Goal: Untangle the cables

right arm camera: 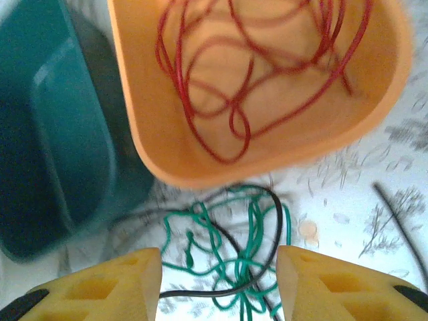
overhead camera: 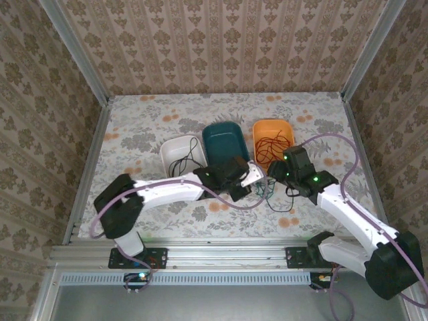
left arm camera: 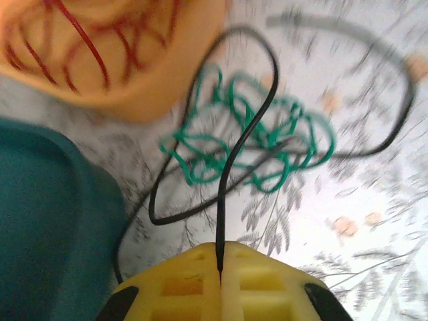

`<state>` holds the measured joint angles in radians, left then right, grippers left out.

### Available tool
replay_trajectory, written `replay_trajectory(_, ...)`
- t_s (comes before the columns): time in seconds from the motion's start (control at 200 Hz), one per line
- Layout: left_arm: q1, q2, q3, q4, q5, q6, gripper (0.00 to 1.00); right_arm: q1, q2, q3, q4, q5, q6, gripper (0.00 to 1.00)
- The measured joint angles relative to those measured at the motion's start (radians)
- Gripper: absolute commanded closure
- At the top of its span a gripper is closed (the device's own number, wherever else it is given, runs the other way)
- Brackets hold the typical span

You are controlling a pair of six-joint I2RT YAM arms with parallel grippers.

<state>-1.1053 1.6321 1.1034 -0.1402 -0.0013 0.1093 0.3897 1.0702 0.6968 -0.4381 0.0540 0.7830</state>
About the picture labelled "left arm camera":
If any thin red cable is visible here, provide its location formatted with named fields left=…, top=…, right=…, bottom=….
left=3, top=0, right=182, bottom=95

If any thin green cable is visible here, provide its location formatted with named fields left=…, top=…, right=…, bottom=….
left=159, top=64, right=337, bottom=195

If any orange plastic tray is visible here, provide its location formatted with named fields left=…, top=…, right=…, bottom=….
left=0, top=0, right=232, bottom=124

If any floral tablecloth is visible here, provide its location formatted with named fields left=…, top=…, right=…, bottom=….
left=0, top=0, right=428, bottom=321

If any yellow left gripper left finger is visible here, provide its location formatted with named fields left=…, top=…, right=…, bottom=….
left=95, top=242, right=223, bottom=321

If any thin black cable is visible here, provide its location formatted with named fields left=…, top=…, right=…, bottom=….
left=112, top=24, right=417, bottom=286

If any teal plastic tray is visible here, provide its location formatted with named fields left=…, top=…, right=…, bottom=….
left=0, top=118, right=132, bottom=321

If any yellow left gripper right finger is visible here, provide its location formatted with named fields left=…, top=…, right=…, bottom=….
left=219, top=240, right=352, bottom=321

